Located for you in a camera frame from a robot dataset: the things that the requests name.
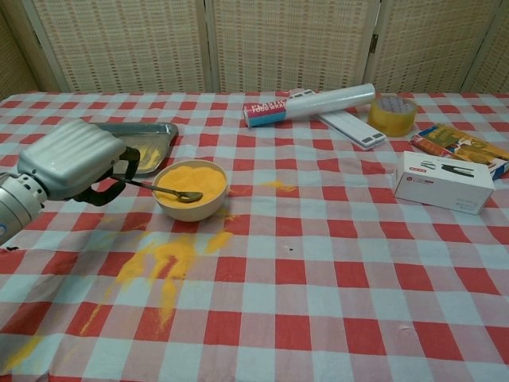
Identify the white stapler box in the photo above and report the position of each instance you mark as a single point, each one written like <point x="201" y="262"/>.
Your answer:
<point x="437" y="187"/>

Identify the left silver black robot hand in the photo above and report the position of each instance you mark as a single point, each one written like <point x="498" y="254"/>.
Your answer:
<point x="71" y="159"/>

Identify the clear yellow tape roll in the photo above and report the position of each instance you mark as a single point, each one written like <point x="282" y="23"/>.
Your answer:
<point x="389" y="125"/>

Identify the yellow bowl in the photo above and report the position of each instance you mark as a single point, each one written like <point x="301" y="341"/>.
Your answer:
<point x="191" y="211"/>

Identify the rectangular steel tray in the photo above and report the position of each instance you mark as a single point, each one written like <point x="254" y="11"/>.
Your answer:
<point x="159" y="133"/>

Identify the dark metal spoon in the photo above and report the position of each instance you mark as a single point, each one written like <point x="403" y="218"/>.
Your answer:
<point x="187" y="197"/>

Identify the colourful crayon box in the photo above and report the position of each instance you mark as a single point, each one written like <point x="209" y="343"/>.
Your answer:
<point x="457" y="145"/>

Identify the yellow powder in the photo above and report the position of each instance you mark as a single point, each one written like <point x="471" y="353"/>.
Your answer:
<point x="171" y="250"/>

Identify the plastic food wrap roll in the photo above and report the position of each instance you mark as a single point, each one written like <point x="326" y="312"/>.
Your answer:
<point x="318" y="104"/>

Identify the woven folding screen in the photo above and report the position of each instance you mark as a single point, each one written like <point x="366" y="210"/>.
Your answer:
<point x="127" y="44"/>

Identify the red white checkered tablecloth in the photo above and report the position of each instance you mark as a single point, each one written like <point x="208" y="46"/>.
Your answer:
<point x="318" y="278"/>

